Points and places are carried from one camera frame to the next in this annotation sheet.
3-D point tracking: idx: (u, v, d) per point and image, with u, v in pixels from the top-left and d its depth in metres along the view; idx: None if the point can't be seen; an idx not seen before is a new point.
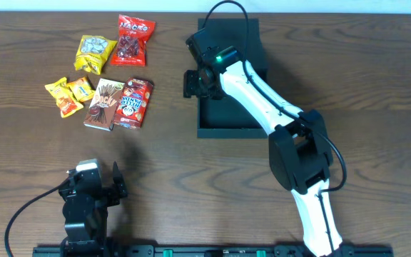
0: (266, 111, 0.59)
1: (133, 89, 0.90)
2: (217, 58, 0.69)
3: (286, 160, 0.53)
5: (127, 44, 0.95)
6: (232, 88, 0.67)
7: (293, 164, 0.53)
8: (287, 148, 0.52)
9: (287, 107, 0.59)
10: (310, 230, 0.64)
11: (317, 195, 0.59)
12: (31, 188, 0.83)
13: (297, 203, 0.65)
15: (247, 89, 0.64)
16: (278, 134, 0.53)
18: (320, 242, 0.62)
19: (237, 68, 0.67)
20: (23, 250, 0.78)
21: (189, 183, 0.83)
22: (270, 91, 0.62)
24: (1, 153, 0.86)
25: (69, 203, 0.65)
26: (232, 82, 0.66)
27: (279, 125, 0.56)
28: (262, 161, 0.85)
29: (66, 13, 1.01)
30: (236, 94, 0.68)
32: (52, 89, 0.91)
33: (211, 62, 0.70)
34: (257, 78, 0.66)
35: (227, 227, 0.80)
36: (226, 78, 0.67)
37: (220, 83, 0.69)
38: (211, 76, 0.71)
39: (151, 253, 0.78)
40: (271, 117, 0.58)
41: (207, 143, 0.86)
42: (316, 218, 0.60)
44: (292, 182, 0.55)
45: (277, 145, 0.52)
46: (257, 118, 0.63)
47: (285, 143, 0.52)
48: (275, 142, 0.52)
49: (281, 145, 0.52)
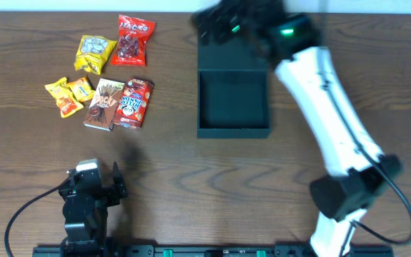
0: (340, 142, 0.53)
1: (133, 89, 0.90)
2: (286, 32, 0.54)
3: (342, 210, 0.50)
5: (127, 44, 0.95)
6: (298, 86, 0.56)
7: (346, 210, 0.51)
8: (349, 201, 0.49)
9: (365, 144, 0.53)
10: (323, 238, 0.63)
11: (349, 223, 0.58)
12: (31, 188, 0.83)
13: (321, 214, 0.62)
15: (320, 98, 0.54)
16: (347, 183, 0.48)
18: (330, 250, 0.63)
19: (312, 68, 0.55)
20: (23, 250, 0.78)
21: (189, 183, 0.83)
22: (348, 113, 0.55)
24: (1, 153, 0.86)
25: (69, 202, 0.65)
26: (303, 81, 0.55)
27: (352, 167, 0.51)
28: (262, 161, 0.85)
29: (66, 13, 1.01)
30: (297, 93, 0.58)
32: (52, 89, 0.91)
33: (275, 35, 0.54)
34: (335, 87, 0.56)
35: (227, 227, 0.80)
36: (297, 73, 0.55)
37: (282, 69, 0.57)
38: (268, 50, 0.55)
39: (151, 253, 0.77)
40: (344, 150, 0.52)
41: (207, 143, 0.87)
42: (337, 236, 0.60)
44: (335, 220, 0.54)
45: (344, 196, 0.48)
46: (320, 135, 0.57)
47: (351, 198, 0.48)
48: (343, 191, 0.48)
49: (347, 198, 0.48)
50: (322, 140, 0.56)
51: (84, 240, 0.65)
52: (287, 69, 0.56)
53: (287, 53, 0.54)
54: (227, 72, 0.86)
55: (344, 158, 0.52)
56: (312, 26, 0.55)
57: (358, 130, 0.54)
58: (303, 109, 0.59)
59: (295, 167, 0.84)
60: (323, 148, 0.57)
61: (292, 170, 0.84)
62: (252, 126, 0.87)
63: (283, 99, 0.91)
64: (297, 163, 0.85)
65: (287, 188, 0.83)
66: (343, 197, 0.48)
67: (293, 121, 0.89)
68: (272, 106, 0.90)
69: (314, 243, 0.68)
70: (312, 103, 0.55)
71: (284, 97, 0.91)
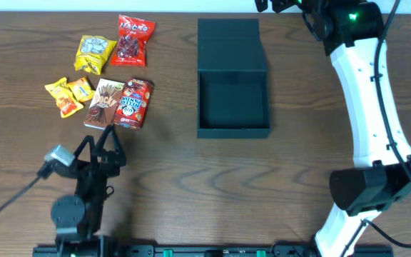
0: (374, 133, 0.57)
1: (133, 89, 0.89)
2: (351, 17, 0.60)
3: (359, 198, 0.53)
5: (127, 44, 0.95)
6: (347, 71, 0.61)
7: (363, 200, 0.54)
8: (369, 192, 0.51)
9: (399, 143, 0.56)
10: (330, 235, 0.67)
11: (362, 220, 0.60)
12: (31, 188, 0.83)
13: (335, 210, 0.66)
15: (366, 88, 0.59)
16: (371, 173, 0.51)
18: (334, 248, 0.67)
19: (365, 58, 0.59)
20: (22, 250, 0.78)
21: (189, 183, 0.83)
22: (390, 109, 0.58)
24: (1, 153, 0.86)
25: (57, 205, 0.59)
26: (354, 67, 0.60)
27: (379, 160, 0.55)
28: (261, 161, 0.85)
29: (66, 13, 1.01)
30: (344, 80, 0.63)
32: (52, 89, 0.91)
33: (340, 18, 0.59)
34: (384, 82, 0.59)
35: (227, 227, 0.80)
36: (351, 58, 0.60)
37: (335, 51, 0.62)
38: (330, 31, 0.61)
39: (151, 253, 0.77)
40: (377, 141, 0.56)
41: (207, 143, 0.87)
42: (344, 234, 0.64)
44: (349, 208, 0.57)
45: (365, 183, 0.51)
46: (356, 123, 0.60)
47: (372, 188, 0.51)
48: (366, 179, 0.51)
49: (367, 187, 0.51)
50: (357, 128, 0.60)
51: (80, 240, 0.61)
52: (342, 53, 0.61)
53: (349, 36, 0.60)
54: (227, 73, 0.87)
55: (374, 148, 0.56)
56: (377, 18, 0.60)
57: (396, 129, 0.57)
58: (347, 97, 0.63)
59: (295, 168, 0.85)
60: (354, 133, 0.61)
61: (292, 170, 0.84)
62: (252, 126, 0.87)
63: (283, 99, 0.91)
64: (297, 163, 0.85)
65: (287, 188, 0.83)
66: (364, 183, 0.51)
67: (293, 121, 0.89)
68: (273, 106, 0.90)
69: (318, 238, 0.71)
70: (359, 91, 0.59)
71: (284, 97, 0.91)
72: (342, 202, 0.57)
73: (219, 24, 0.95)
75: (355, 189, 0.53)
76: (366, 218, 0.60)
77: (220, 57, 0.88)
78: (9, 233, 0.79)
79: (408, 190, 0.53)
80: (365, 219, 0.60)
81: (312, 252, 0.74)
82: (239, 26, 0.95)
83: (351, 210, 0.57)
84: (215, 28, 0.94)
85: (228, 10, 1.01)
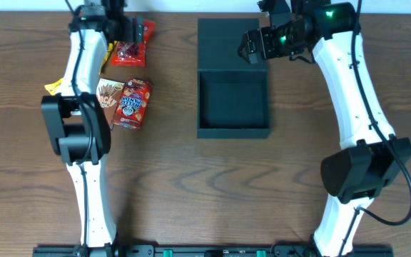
0: (356, 115, 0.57)
1: (133, 89, 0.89)
2: (327, 14, 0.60)
3: (347, 178, 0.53)
5: (127, 43, 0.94)
6: (328, 62, 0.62)
7: (352, 183, 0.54)
8: (356, 170, 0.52)
9: (381, 122, 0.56)
10: (327, 233, 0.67)
11: (354, 208, 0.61)
12: (31, 188, 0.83)
13: (329, 204, 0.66)
15: (345, 76, 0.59)
16: (356, 150, 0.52)
18: (332, 245, 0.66)
19: (343, 48, 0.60)
20: (23, 250, 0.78)
21: (189, 183, 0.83)
22: (370, 92, 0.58)
24: (1, 153, 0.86)
25: None
26: (333, 58, 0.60)
27: (364, 139, 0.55)
28: (261, 161, 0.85)
29: (66, 13, 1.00)
30: (327, 71, 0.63)
32: (52, 89, 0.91)
33: (318, 16, 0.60)
34: (363, 67, 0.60)
35: (227, 227, 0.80)
36: (330, 49, 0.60)
37: (315, 46, 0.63)
38: (310, 30, 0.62)
39: (151, 253, 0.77)
40: (359, 123, 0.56)
41: (207, 144, 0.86)
42: (340, 226, 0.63)
44: (340, 193, 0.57)
45: (351, 161, 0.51)
46: (340, 111, 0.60)
47: (359, 165, 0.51)
48: (352, 156, 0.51)
49: (353, 165, 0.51)
50: (341, 116, 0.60)
51: (90, 9, 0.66)
52: (322, 46, 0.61)
53: (325, 32, 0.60)
54: (226, 72, 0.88)
55: (357, 131, 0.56)
56: (352, 13, 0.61)
57: (377, 111, 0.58)
58: (330, 88, 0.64)
59: (296, 168, 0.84)
60: (339, 121, 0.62)
61: (292, 170, 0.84)
62: (252, 125, 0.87)
63: (283, 99, 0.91)
64: (297, 163, 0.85)
65: (287, 188, 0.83)
66: (349, 160, 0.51)
67: (294, 120, 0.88)
68: (273, 106, 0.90)
69: (316, 236, 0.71)
70: (340, 79, 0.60)
71: (284, 97, 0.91)
72: (332, 188, 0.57)
73: (214, 23, 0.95)
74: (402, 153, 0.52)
75: (342, 169, 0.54)
76: (359, 206, 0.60)
77: (215, 56, 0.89)
78: (9, 233, 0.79)
79: (394, 168, 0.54)
80: (359, 207, 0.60)
81: (312, 252, 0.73)
82: (238, 26, 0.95)
83: (342, 197, 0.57)
84: (214, 28, 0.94)
85: (228, 10, 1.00)
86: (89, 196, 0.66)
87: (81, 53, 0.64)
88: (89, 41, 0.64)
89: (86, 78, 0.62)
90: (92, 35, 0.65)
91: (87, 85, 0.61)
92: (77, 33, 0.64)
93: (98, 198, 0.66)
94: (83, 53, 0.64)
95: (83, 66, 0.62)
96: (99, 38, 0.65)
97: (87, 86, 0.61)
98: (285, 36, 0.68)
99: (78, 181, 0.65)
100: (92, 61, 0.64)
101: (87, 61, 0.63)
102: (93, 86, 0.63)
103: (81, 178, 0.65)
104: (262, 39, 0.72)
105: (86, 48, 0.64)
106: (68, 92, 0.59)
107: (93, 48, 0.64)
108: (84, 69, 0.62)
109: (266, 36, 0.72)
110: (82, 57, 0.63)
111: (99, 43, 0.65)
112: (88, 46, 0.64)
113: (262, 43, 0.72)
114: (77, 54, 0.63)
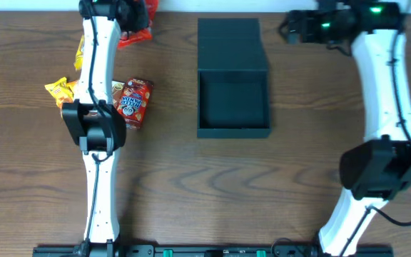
0: (386, 111, 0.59)
1: (133, 89, 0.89)
2: (373, 11, 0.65)
3: (365, 170, 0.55)
5: None
6: (365, 56, 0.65)
7: (369, 178, 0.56)
8: (375, 163, 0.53)
9: (409, 123, 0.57)
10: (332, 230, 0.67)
11: (366, 207, 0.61)
12: (31, 188, 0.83)
13: (340, 201, 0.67)
15: (382, 71, 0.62)
16: (379, 143, 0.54)
18: (336, 243, 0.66)
19: (382, 45, 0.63)
20: (22, 250, 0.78)
21: (190, 183, 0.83)
22: (404, 92, 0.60)
24: (1, 153, 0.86)
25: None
26: (373, 52, 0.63)
27: (387, 135, 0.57)
28: (261, 161, 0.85)
29: (65, 13, 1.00)
30: (363, 66, 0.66)
32: (52, 89, 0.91)
33: (364, 11, 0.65)
34: (400, 67, 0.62)
35: (227, 227, 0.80)
36: (371, 43, 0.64)
37: (357, 40, 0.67)
38: (354, 23, 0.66)
39: (151, 253, 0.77)
40: (388, 118, 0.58)
41: (207, 144, 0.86)
42: (347, 224, 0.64)
44: (353, 187, 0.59)
45: (372, 153, 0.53)
46: (370, 106, 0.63)
47: (379, 161, 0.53)
48: (374, 148, 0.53)
49: (373, 156, 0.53)
50: (370, 110, 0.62)
51: None
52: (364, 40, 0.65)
53: (367, 26, 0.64)
54: (227, 73, 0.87)
55: (384, 125, 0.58)
56: (398, 14, 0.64)
57: (407, 111, 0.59)
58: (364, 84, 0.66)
59: (295, 168, 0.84)
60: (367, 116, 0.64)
61: (292, 170, 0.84)
62: (252, 126, 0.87)
63: (283, 99, 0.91)
64: (297, 163, 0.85)
65: (287, 188, 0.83)
66: (372, 152, 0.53)
67: (294, 121, 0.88)
68: (273, 106, 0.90)
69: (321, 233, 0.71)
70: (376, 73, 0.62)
71: (284, 97, 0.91)
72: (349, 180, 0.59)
73: (215, 24, 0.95)
74: None
75: (362, 160, 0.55)
76: (371, 205, 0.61)
77: (217, 56, 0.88)
78: (9, 233, 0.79)
79: None
80: (371, 205, 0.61)
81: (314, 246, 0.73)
82: (240, 27, 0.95)
83: (357, 190, 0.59)
84: (215, 29, 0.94)
85: (229, 9, 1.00)
86: (98, 188, 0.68)
87: (95, 48, 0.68)
88: (102, 33, 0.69)
89: (103, 71, 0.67)
90: (104, 24, 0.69)
91: (105, 88, 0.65)
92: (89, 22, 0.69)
93: (107, 190, 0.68)
94: (97, 48, 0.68)
95: (100, 60, 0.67)
96: (112, 28, 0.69)
97: (105, 96, 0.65)
98: (328, 23, 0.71)
99: (91, 169, 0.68)
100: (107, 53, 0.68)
101: (102, 56, 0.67)
102: (109, 77, 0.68)
103: (94, 168, 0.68)
104: (304, 22, 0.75)
105: (100, 43, 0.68)
106: (85, 98, 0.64)
107: (106, 42, 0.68)
108: (100, 67, 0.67)
109: (311, 18, 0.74)
110: (98, 52, 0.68)
111: (113, 34, 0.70)
112: (101, 40, 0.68)
113: (304, 26, 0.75)
114: (92, 49, 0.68)
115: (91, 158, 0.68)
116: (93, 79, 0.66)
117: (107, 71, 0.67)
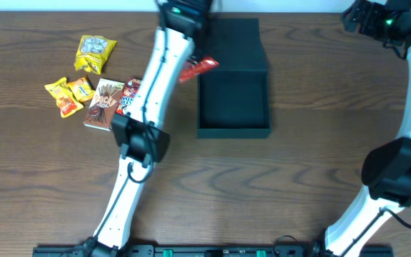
0: None
1: (133, 89, 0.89)
2: None
3: (387, 168, 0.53)
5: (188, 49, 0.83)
6: None
7: (389, 176, 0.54)
8: (398, 162, 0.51)
9: None
10: (340, 228, 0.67)
11: (379, 208, 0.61)
12: (31, 188, 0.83)
13: (354, 201, 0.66)
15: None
16: (409, 143, 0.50)
18: (342, 242, 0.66)
19: None
20: (23, 250, 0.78)
21: (189, 183, 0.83)
22: None
24: (1, 153, 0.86)
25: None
26: None
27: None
28: (260, 161, 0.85)
29: (66, 13, 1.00)
30: None
32: (52, 89, 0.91)
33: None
34: None
35: (227, 227, 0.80)
36: None
37: None
38: None
39: (151, 253, 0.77)
40: None
41: (207, 144, 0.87)
42: (357, 224, 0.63)
44: (372, 183, 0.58)
45: (398, 150, 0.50)
46: (409, 108, 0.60)
47: (402, 160, 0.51)
48: (401, 147, 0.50)
49: (398, 155, 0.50)
50: (409, 111, 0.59)
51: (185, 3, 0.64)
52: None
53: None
54: (226, 73, 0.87)
55: None
56: None
57: None
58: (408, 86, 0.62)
59: (295, 168, 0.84)
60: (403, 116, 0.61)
61: (292, 170, 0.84)
62: (252, 126, 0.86)
63: (283, 99, 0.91)
64: (297, 164, 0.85)
65: (287, 188, 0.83)
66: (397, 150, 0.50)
67: (294, 121, 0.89)
68: (273, 106, 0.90)
69: (328, 230, 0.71)
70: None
71: (284, 97, 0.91)
72: (370, 175, 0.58)
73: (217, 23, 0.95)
74: None
75: (387, 158, 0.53)
76: (386, 208, 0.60)
77: (217, 56, 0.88)
78: (9, 233, 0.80)
79: None
80: (385, 208, 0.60)
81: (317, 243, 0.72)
82: (239, 26, 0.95)
83: (374, 188, 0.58)
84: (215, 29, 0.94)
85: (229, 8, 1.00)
86: (123, 193, 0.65)
87: (162, 66, 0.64)
88: (173, 52, 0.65)
89: (162, 93, 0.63)
90: (178, 43, 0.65)
91: (159, 111, 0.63)
92: (163, 36, 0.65)
93: (130, 198, 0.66)
94: (164, 66, 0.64)
95: (163, 78, 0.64)
96: (184, 49, 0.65)
97: (155, 116, 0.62)
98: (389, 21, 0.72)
99: (123, 174, 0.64)
100: (171, 76, 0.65)
101: (165, 77, 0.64)
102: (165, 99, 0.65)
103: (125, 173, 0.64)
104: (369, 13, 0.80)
105: (168, 63, 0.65)
106: (137, 114, 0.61)
107: (175, 61, 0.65)
108: (160, 88, 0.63)
109: (376, 12, 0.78)
110: (163, 71, 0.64)
111: (184, 55, 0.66)
112: (170, 58, 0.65)
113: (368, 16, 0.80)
114: (158, 66, 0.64)
115: (125, 165, 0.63)
116: (150, 100, 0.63)
117: (165, 93, 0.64)
